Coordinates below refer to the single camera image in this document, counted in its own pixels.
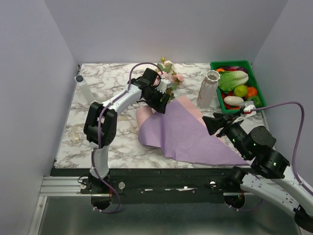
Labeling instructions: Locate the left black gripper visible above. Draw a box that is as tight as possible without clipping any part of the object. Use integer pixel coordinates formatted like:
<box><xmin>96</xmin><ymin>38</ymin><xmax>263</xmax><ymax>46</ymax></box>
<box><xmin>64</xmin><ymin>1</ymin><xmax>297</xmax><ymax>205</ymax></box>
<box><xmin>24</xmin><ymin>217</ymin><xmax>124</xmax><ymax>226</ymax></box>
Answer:
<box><xmin>143</xmin><ymin>86</ymin><xmax>170</xmax><ymax>115</ymax></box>

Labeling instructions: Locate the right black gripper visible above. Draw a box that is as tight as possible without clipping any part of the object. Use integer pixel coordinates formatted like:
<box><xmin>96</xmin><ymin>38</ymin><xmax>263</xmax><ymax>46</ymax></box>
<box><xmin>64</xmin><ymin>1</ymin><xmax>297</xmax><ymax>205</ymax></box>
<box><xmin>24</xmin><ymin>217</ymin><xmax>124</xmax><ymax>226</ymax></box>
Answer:
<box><xmin>201</xmin><ymin>110</ymin><xmax>251</xmax><ymax>159</ymax></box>

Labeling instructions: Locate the purple wrapping paper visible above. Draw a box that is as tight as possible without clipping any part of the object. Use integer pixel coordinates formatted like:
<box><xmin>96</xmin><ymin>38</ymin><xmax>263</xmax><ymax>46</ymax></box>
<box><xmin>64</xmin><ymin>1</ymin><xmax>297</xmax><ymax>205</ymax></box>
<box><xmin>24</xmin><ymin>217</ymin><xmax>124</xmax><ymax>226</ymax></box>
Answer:
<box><xmin>135</xmin><ymin>95</ymin><xmax>247</xmax><ymax>165</ymax></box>

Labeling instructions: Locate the pink artificial flower bouquet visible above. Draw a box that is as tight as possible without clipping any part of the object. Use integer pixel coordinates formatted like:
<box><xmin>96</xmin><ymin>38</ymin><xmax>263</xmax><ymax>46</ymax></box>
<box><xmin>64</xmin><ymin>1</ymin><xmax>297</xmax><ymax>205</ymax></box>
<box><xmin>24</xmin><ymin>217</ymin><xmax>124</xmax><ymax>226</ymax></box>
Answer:
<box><xmin>154</xmin><ymin>57</ymin><xmax>184</xmax><ymax>103</ymax></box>

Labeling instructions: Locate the beige ribbon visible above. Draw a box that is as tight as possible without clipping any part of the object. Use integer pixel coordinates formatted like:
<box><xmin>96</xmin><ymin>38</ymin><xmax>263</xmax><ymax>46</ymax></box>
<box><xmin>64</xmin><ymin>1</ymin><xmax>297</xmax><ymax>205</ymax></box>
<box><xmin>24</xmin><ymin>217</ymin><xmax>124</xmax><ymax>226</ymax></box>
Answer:
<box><xmin>69</xmin><ymin>115</ymin><xmax>139</xmax><ymax>144</ymax></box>

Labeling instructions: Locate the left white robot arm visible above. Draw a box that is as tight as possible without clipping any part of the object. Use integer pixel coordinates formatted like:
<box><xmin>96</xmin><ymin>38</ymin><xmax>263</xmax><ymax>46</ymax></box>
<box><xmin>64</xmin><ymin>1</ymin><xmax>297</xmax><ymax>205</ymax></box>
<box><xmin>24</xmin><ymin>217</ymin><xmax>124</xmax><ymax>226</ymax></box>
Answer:
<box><xmin>83</xmin><ymin>68</ymin><xmax>173</xmax><ymax>193</ymax></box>

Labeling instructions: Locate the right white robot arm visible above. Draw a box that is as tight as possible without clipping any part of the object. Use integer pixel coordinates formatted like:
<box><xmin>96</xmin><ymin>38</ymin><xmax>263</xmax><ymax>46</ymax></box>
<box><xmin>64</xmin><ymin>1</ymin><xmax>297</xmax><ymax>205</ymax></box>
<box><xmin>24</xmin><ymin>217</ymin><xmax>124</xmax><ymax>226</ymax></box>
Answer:
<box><xmin>202</xmin><ymin>112</ymin><xmax>313</xmax><ymax>233</ymax></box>

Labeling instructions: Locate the white ribbed ceramic vase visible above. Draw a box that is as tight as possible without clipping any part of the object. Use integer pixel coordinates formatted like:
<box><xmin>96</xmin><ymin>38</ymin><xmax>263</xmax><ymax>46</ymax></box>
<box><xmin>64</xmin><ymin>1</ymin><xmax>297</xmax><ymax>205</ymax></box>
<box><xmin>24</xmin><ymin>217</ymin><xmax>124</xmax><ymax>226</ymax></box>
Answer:
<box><xmin>197</xmin><ymin>70</ymin><xmax>220</xmax><ymax>109</ymax></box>

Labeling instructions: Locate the white toy potato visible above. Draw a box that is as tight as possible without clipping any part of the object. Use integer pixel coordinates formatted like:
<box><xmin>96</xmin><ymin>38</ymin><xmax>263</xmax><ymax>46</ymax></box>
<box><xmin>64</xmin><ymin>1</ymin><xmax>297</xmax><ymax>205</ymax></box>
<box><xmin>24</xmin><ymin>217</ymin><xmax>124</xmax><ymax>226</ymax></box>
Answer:
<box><xmin>224</xmin><ymin>96</ymin><xmax>244</xmax><ymax>106</ymax></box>

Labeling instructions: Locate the toy lettuce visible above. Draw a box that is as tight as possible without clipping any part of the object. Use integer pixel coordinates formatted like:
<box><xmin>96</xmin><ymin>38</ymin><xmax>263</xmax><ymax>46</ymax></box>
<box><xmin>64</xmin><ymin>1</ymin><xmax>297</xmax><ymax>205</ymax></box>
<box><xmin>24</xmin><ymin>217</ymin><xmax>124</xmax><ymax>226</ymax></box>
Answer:
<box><xmin>218</xmin><ymin>70</ymin><xmax>248</xmax><ymax>93</ymax></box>

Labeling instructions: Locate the green toy bell pepper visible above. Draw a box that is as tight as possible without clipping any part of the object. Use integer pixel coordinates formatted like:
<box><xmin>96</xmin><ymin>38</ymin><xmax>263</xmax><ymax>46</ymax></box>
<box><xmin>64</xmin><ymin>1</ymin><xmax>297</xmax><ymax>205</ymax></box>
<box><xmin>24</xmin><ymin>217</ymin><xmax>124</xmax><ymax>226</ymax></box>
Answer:
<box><xmin>247</xmin><ymin>95</ymin><xmax>264</xmax><ymax>108</ymax></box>

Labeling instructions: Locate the purple toy onion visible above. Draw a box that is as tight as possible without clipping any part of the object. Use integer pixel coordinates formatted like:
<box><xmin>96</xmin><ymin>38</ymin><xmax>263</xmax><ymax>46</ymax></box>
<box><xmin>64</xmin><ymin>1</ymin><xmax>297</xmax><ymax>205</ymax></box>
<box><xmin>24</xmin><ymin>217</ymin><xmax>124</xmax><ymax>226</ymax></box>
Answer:
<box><xmin>219</xmin><ymin>66</ymin><xmax>248</xmax><ymax>73</ymax></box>

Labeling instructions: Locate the white bottle black cap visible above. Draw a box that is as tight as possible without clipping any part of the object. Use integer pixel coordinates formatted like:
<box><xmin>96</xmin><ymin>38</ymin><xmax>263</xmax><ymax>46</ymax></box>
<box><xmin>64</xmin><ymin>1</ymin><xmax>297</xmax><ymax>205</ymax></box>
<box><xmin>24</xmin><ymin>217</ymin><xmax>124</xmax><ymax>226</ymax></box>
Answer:
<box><xmin>74</xmin><ymin>75</ymin><xmax>95</xmax><ymax>103</ymax></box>

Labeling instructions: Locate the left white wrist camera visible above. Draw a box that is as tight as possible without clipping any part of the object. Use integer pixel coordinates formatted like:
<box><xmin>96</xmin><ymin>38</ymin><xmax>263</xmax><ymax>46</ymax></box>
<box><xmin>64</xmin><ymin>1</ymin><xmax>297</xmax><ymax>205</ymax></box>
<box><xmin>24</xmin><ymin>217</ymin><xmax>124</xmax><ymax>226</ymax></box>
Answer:
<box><xmin>156</xmin><ymin>78</ymin><xmax>173</xmax><ymax>93</ymax></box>

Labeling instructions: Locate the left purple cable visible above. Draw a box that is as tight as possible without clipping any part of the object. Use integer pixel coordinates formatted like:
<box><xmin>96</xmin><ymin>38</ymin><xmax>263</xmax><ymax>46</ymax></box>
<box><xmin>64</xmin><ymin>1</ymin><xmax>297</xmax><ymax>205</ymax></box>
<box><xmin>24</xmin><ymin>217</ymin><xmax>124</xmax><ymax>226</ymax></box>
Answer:
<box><xmin>91</xmin><ymin>62</ymin><xmax>162</xmax><ymax>213</ymax></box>

